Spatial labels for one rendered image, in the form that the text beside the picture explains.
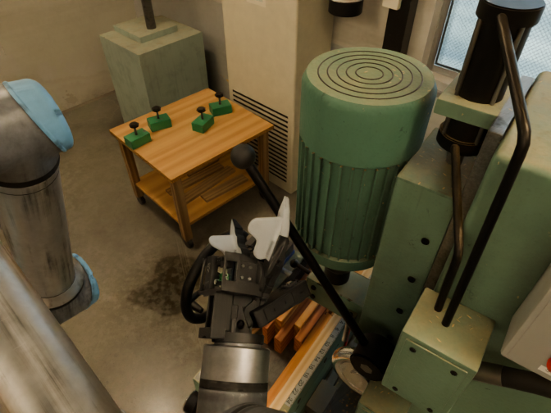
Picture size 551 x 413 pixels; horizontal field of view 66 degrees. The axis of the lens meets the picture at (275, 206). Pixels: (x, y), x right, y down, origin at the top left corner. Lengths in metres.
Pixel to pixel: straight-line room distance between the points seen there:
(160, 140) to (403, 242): 1.76
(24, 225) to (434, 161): 0.67
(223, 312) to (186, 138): 1.71
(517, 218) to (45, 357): 0.48
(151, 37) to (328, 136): 2.41
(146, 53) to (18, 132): 2.11
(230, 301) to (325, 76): 0.32
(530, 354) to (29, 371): 0.49
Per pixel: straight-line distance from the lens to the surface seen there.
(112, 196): 2.80
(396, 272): 0.67
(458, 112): 0.52
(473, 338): 0.57
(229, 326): 0.58
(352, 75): 0.58
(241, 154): 0.56
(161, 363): 2.02
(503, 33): 0.47
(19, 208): 0.80
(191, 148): 2.14
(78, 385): 0.47
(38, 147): 0.69
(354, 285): 0.86
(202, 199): 2.36
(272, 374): 0.94
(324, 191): 0.61
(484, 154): 0.50
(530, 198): 0.47
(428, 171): 0.57
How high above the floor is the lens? 1.76
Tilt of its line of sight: 44 degrees down
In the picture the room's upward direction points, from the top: straight up
